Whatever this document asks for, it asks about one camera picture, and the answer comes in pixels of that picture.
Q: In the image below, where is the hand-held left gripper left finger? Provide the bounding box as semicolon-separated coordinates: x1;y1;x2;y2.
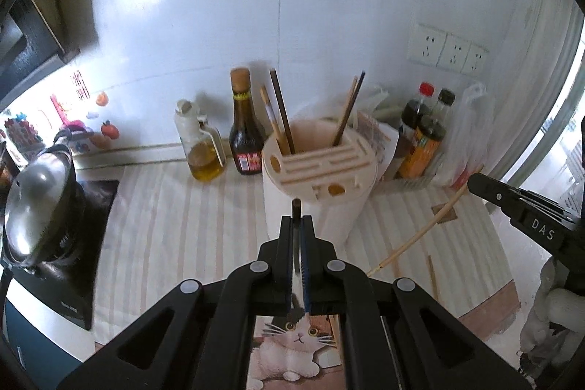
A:
57;214;298;390

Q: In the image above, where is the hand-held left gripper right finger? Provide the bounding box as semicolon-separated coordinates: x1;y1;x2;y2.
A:
299;214;533;390

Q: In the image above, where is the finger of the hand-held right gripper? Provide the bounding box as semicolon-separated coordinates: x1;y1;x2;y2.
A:
498;202;577;256
467;173;568;220

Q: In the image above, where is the dark wooden chopstick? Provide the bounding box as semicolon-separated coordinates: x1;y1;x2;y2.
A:
269;69;296;154
291;198;303;285
340;71;366;135

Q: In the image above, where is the cream plastic utensil holder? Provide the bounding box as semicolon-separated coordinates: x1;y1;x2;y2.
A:
261;119;379;245

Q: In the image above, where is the person's right hand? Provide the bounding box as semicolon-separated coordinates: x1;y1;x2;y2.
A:
521;257;585;357

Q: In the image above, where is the translucent plastic bag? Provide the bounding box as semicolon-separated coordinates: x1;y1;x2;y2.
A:
434;82;497;188

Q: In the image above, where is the dark lid seasoning jar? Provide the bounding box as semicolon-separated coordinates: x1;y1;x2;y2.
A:
397;115;448;181

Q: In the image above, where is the black cap clear bottle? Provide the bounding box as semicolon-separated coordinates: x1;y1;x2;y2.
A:
432;88;456;121

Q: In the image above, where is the frosted glass sliding door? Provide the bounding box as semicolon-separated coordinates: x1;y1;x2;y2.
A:
498;6;585;226

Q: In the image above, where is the red cap soy sauce bottle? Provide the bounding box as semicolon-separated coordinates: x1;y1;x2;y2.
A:
397;82;435;181

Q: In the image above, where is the striped cat print tablecloth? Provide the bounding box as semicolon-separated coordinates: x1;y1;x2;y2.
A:
91;159;522;390

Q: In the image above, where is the patterned paper bag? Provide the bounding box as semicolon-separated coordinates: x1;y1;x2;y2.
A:
356;110;398;181

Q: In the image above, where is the glass oil dispenser bottle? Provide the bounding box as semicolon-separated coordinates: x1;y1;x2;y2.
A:
174;99;227;183

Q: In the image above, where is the dark sauce bottle brown cap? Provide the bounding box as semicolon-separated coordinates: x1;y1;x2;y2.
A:
229;68;267;177

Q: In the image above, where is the wok with steel lid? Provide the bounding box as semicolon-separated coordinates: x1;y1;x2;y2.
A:
2;143;87;276

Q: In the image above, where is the blue cabinet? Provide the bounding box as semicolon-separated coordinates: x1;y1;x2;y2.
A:
0;303;23;372

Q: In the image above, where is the black range hood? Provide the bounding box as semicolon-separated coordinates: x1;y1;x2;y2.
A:
0;0;80;98

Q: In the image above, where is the white wall socket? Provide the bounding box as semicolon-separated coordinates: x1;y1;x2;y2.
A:
438;32;471;73
407;23;446;66
464;43;490;75

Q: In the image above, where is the group of colourful wall stickers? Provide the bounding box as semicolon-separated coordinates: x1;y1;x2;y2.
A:
2;70;120;158

